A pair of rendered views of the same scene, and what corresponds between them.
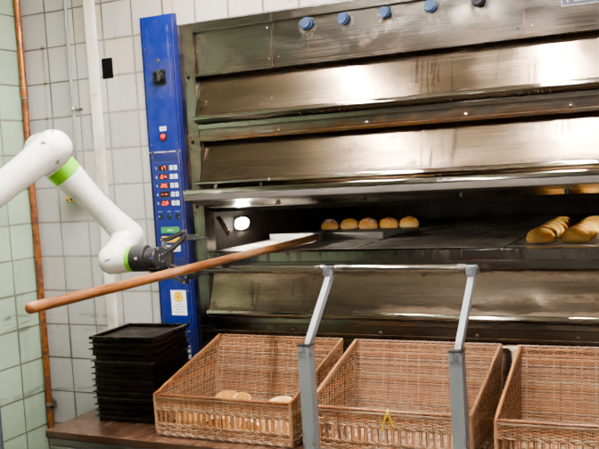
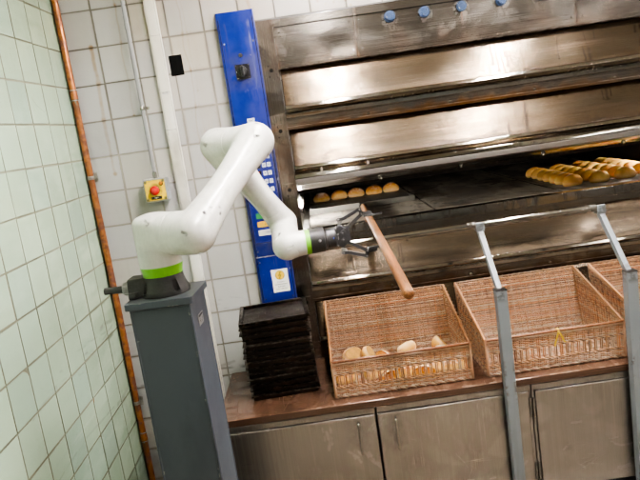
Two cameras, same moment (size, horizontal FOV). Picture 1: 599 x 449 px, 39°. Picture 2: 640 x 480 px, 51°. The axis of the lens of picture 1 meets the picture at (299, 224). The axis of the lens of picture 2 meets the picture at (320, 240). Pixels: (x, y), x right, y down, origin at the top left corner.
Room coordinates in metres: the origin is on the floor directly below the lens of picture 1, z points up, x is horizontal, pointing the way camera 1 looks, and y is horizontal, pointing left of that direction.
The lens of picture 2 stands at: (0.77, 1.58, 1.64)
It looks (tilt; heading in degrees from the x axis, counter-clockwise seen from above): 10 degrees down; 335
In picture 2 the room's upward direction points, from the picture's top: 8 degrees counter-clockwise
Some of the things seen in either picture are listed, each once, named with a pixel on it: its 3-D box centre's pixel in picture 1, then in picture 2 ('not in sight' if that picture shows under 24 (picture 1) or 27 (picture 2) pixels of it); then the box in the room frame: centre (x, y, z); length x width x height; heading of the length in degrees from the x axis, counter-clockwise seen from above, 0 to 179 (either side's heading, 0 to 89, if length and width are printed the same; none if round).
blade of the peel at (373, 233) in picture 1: (340, 232); (360, 200); (3.92, -0.19, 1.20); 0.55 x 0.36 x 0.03; 63
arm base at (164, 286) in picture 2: not in sight; (147, 285); (2.82, 1.21, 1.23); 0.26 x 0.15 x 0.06; 60
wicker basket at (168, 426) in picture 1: (251, 385); (392, 336); (3.09, 0.21, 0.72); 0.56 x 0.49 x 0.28; 64
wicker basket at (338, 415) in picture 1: (407, 395); (533, 316); (2.83, -0.33, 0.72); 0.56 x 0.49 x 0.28; 65
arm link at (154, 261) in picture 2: not in sight; (160, 243); (2.79, 1.16, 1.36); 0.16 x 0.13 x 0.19; 29
